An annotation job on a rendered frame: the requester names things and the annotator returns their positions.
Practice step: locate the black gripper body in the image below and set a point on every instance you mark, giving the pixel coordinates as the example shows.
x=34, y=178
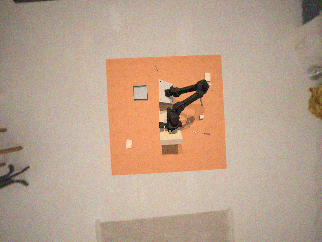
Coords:
x=162, y=124

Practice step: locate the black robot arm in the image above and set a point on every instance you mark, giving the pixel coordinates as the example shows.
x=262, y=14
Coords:
x=201, y=88

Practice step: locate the cream service panel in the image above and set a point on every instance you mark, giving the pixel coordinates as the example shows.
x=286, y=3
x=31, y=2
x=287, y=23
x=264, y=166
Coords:
x=167, y=138

